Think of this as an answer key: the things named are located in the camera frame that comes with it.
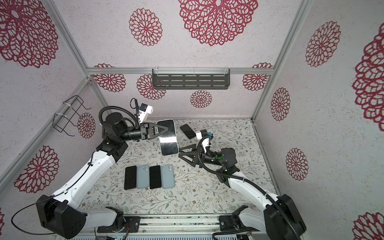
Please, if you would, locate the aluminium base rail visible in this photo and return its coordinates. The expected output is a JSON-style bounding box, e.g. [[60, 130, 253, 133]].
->
[[52, 213, 306, 236]]

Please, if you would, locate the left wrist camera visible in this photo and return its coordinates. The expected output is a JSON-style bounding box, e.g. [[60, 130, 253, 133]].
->
[[139, 103, 154, 124]]

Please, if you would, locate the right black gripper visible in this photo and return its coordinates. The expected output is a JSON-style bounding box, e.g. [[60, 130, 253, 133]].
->
[[181, 145, 224, 172]]

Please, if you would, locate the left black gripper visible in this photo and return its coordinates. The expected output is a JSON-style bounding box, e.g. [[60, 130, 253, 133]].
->
[[120, 123, 169, 142]]

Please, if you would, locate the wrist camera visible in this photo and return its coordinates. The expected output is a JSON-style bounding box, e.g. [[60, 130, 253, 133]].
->
[[139, 103, 154, 124], [195, 129, 213, 154]]

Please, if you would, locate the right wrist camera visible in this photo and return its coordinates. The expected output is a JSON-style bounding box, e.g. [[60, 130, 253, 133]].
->
[[195, 129, 213, 154]]

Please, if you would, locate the black wire wall basket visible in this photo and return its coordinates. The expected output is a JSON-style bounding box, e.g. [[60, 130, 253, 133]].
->
[[52, 95, 91, 137]]

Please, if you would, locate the grey slotted wall shelf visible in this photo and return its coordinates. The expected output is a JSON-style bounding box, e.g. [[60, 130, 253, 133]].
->
[[152, 69, 230, 90]]

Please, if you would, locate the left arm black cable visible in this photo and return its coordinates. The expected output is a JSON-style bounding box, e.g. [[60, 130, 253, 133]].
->
[[11, 97, 142, 236]]

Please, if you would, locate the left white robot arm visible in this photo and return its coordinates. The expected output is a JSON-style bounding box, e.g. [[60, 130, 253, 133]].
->
[[36, 111, 175, 239]]

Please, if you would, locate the grey phone case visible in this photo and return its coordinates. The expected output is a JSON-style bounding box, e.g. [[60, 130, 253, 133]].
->
[[161, 164, 175, 189], [137, 164, 150, 189]]

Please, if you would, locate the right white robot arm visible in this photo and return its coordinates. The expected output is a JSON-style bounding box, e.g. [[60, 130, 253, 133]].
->
[[179, 145, 307, 240]]

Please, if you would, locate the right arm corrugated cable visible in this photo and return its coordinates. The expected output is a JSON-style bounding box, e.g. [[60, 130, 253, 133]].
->
[[196, 136, 302, 240]]

